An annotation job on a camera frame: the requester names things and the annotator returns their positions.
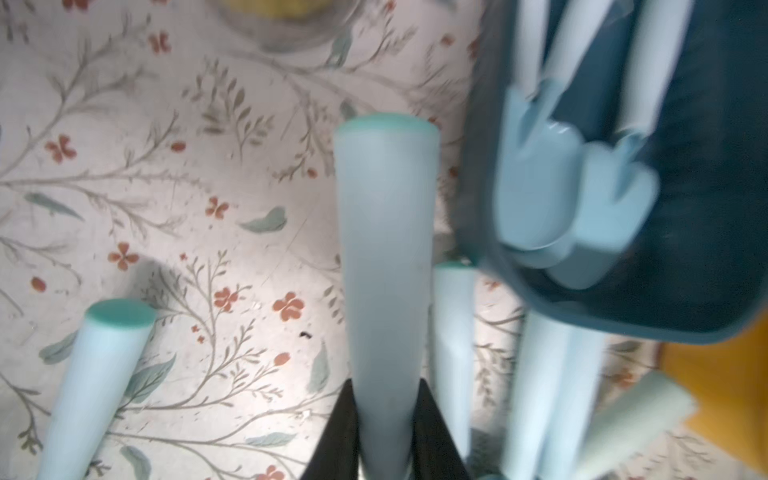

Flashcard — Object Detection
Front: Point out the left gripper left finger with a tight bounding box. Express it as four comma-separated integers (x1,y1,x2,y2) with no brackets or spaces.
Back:
300,379,359,480

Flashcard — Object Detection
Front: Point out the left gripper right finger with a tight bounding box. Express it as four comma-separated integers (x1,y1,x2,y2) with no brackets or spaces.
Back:
411,379,471,480

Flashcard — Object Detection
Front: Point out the yellow storage box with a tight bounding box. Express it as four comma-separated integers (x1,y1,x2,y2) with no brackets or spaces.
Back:
659,312,767,475

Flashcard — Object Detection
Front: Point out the teal storage box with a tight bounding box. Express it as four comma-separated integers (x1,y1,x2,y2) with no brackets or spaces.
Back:
450,1,767,344

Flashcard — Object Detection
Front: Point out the blue shovel cluster middle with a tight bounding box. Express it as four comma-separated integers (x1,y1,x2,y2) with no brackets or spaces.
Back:
431,261,476,460

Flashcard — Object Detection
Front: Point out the blue shovel cluster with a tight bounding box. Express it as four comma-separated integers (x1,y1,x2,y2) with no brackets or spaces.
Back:
431,261,476,460
500,310,605,479

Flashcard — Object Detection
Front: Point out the blue shovel cluster back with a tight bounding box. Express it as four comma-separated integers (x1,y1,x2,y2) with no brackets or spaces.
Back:
500,310,605,479

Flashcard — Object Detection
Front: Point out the blue shovel mid right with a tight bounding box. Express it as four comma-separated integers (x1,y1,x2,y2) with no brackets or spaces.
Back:
573,370,698,479

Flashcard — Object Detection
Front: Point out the floral table mat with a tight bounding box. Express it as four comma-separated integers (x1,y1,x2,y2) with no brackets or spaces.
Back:
1,1,496,479

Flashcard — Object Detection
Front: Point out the yellow pencil cup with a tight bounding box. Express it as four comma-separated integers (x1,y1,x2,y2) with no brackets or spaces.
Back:
206,1,364,53

